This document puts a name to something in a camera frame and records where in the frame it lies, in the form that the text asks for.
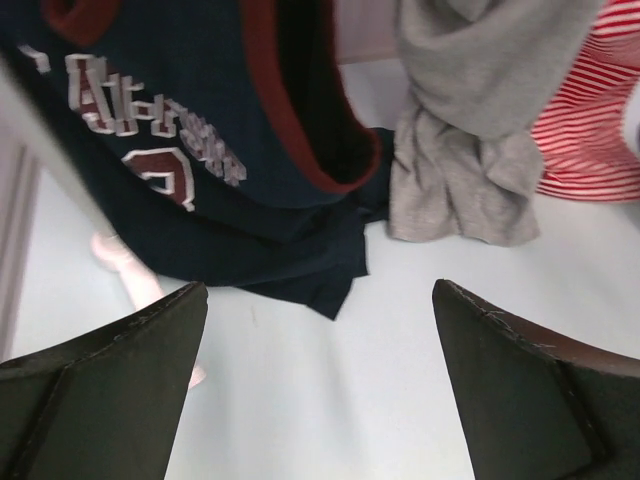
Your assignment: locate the red white striped tank top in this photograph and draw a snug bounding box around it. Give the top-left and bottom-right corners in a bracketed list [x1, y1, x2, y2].
[532, 1, 639, 203]

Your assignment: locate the metal clothes rail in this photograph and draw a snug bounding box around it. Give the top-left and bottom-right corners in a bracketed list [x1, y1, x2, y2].
[1, 54, 116, 237]

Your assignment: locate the grey tank top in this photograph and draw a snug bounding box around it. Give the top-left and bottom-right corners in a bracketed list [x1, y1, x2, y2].
[388, 0, 602, 247]

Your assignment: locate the navy blue tank top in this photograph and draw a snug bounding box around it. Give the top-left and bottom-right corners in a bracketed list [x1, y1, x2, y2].
[1, 1, 393, 319]

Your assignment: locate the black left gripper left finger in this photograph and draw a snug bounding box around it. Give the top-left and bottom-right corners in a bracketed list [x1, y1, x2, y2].
[1, 283, 208, 480]

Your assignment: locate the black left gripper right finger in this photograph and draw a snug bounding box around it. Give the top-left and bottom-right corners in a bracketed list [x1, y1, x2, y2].
[432, 279, 639, 479]

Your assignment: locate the white rack foot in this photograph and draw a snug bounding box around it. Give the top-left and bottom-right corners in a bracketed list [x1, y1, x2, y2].
[90, 232, 208, 393]

